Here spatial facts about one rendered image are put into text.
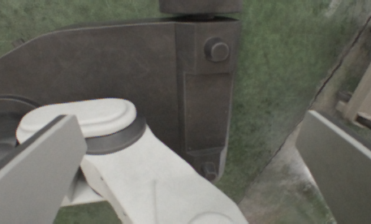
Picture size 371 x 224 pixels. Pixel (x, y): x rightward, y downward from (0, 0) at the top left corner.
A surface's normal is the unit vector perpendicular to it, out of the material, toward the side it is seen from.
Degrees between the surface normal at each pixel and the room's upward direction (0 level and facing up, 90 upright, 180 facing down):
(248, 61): 0
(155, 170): 90
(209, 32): 0
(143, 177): 90
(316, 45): 0
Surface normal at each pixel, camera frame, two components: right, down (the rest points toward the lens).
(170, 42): 0.20, 0.50
